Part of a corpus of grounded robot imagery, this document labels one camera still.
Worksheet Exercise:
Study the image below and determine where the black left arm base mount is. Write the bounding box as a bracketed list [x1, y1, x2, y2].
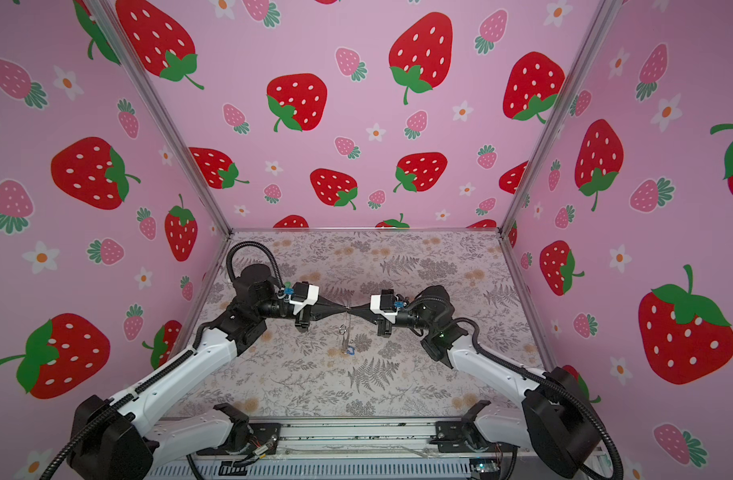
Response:
[196, 403, 282, 467]

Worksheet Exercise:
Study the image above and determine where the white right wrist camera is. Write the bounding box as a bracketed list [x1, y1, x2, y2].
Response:
[370, 289, 401, 322]

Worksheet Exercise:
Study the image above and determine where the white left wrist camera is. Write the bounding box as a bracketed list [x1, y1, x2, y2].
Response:
[284, 282, 320, 316]

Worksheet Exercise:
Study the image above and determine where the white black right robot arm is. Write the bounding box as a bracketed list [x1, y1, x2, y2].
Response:
[346, 285, 625, 479]

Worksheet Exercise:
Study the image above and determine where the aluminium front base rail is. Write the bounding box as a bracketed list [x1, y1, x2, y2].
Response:
[149, 416, 605, 463]

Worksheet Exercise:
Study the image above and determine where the aluminium corner post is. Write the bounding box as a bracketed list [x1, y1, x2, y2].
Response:
[86, 0, 232, 237]
[500, 0, 623, 239]

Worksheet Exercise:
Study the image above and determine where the right aluminium corner post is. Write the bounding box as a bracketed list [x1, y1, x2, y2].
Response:
[500, 0, 623, 239]

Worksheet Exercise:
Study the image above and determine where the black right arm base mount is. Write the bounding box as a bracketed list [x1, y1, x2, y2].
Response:
[429, 400, 518, 453]

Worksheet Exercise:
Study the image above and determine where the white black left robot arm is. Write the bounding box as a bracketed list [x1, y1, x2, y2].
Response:
[42, 241, 348, 479]

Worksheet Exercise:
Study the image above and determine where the grey slotted cable duct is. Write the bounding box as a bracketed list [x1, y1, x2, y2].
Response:
[143, 458, 488, 480]

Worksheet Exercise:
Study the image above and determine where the left aluminium corner post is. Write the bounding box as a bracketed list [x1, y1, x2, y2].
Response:
[86, 0, 232, 237]

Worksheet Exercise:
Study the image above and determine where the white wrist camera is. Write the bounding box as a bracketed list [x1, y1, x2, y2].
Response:
[284, 282, 320, 316]
[370, 289, 401, 322]

